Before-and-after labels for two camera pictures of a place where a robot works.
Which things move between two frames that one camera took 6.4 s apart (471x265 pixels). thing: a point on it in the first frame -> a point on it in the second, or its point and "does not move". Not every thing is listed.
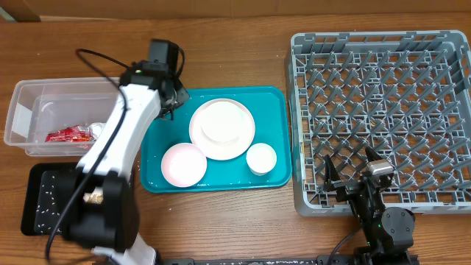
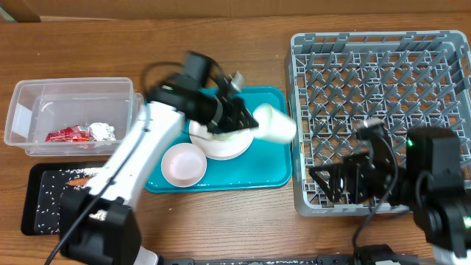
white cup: [261, 158] -> [273, 124]
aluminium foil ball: [96, 128] does not move
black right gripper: [347, 188] -> [355, 177]
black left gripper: [182, 96] -> [238, 113]
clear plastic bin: [59, 117] does not move
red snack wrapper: [69, 134] does not move
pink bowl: [184, 165] does not move
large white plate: [221, 129] does not move
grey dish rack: [407, 94] does not move
